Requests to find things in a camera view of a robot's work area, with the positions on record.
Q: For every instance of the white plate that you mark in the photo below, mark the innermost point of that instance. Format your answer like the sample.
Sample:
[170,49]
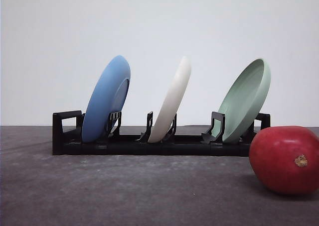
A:
[171,102]

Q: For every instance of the red pomegranate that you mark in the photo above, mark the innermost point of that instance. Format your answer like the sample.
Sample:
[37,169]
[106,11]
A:
[286,158]

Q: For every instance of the blue plate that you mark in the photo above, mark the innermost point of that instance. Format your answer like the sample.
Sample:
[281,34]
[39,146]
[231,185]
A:
[108,97]

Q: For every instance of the green plate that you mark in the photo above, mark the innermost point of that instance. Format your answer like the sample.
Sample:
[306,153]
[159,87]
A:
[244,100]

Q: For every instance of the black plate rack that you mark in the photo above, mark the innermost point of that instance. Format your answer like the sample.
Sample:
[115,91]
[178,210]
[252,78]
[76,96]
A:
[67,138]

